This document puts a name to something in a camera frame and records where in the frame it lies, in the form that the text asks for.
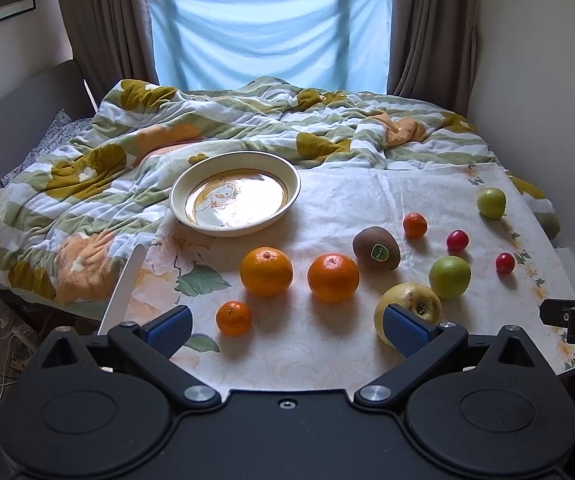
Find yellow apple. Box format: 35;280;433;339
373;283;443;347

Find green apple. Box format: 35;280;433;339
429;256;472;300
476;188;507;220

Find small mandarin front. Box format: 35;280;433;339
216;301;252;337

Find red cherry tomato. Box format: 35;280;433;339
446;230;470;254
495;252;516;275

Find brown kiwi with sticker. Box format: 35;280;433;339
353;226;401;272

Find large orange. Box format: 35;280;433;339
307;252;360;304
240;247;294;298

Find small dark mandarin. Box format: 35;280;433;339
402;212;427;240

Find white floral tablecloth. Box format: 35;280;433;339
124;164;575;392

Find striped floral quilt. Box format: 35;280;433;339
0;76;562;307

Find cream yellow duck plate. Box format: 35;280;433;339
169;151;301;237

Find grey patterned pillow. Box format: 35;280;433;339
1;110;91;188

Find grey bed headboard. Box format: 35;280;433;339
0;60;94;181

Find right brown curtain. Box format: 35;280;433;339
387;0;478;115

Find brown curtain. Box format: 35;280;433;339
58;0;158;101
387;0;478;115

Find light blue window sheet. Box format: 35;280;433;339
150;0;393;94

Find left brown curtain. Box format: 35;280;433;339
58;0;158;101

